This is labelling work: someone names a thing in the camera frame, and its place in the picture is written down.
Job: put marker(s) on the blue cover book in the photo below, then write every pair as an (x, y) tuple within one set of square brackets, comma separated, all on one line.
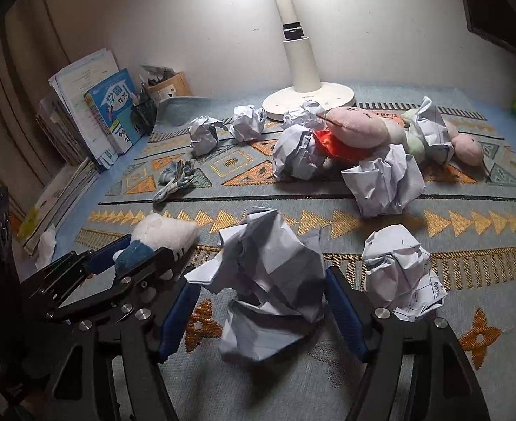
[(109, 101)]

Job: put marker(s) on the row of leaning books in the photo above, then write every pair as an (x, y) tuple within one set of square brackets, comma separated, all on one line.
[(60, 131)]

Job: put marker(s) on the black mesh pen holder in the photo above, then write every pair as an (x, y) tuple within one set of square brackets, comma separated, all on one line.
[(144, 114)]

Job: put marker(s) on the white and blue plush toy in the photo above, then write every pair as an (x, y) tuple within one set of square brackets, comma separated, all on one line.
[(166, 232)]

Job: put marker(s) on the white desk lamp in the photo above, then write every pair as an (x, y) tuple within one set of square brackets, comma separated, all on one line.
[(302, 61)]

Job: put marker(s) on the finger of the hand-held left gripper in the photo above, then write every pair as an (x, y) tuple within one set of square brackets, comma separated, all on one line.
[(109, 254), (157, 267)]

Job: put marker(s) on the blue patterned woven mat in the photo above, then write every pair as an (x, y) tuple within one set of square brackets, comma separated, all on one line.
[(284, 394)]

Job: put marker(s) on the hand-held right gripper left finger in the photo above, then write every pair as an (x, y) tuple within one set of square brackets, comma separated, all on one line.
[(174, 320)]

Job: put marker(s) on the small white blue card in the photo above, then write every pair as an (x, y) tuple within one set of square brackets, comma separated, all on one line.
[(107, 158)]

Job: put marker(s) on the white paper ball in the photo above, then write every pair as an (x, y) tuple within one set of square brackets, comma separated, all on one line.
[(249, 120), (304, 112), (383, 184), (262, 263), (398, 272), (203, 133), (431, 129), (295, 153)]

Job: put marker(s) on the white tissue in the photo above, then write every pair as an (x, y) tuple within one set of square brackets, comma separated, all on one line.
[(45, 250)]

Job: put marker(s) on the pink caterpillar plush toy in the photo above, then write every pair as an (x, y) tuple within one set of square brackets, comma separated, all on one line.
[(354, 129)]

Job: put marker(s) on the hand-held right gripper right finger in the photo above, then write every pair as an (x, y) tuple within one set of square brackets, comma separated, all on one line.
[(345, 311)]

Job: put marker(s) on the stack of flat books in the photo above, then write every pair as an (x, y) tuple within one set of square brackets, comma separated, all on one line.
[(60, 197)]

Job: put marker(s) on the blue plaid bow hair clip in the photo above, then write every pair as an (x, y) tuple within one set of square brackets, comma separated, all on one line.
[(174, 182)]

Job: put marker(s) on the cardboard box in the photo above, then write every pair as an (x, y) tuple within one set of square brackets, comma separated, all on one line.
[(174, 87)]

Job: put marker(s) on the red cloth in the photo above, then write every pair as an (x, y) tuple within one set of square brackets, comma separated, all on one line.
[(335, 147)]

